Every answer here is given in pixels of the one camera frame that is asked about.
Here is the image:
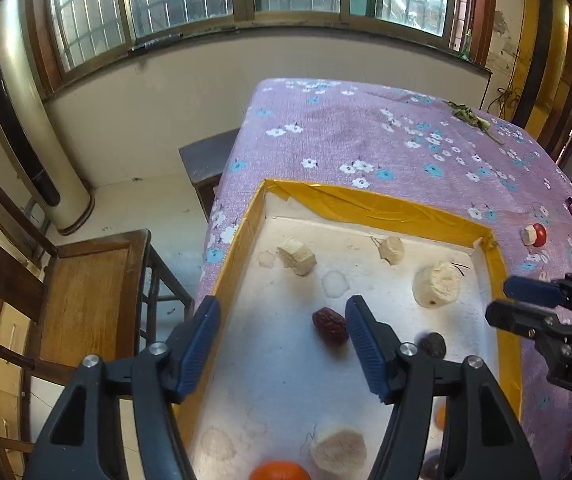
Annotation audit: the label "dark passion fruit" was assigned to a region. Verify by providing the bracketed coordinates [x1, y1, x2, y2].
[419, 450, 441, 480]
[418, 332, 447, 359]

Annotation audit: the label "yellowish orange tangerine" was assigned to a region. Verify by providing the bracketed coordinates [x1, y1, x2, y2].
[433, 399, 446, 431]

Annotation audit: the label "large sugarcane chunk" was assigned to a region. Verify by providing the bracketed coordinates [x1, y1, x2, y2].
[413, 261, 461, 309]

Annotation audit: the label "red jujube date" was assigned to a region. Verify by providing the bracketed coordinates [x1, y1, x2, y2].
[312, 307, 349, 346]

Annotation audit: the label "white sugarcane chunk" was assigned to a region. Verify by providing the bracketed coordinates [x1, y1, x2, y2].
[310, 427, 367, 476]

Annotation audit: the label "small sugarcane piece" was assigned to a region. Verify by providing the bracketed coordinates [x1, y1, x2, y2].
[378, 236, 405, 266]

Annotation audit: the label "bright orange tangerine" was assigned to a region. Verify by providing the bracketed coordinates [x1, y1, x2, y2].
[249, 460, 311, 480]

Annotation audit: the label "medium sugarcane piece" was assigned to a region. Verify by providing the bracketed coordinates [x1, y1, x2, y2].
[277, 238, 317, 276]

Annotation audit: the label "red tomato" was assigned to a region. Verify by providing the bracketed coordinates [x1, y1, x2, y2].
[533, 223, 547, 247]

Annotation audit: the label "sugarcane piece by tomato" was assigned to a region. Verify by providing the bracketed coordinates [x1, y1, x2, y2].
[520, 224, 538, 246]

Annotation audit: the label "yellow rimmed white tray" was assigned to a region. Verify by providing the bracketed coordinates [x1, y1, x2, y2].
[173, 178, 524, 480]

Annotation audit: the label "dark wooden chair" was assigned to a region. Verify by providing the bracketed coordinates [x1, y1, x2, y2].
[0, 207, 194, 479]

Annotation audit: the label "purple floral tablecloth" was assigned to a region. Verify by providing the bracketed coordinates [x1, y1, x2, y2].
[187, 79, 572, 479]

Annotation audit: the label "dried green leaves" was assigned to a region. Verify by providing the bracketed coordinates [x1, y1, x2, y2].
[444, 100, 504, 145]

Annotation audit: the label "dark side table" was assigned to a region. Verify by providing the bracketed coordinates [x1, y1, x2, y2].
[179, 129, 238, 218]

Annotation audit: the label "champagne tower air conditioner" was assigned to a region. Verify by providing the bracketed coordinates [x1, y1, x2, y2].
[0, 0, 94, 235]

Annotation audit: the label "wooden framed window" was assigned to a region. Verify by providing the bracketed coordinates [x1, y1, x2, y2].
[24, 0, 496, 94]

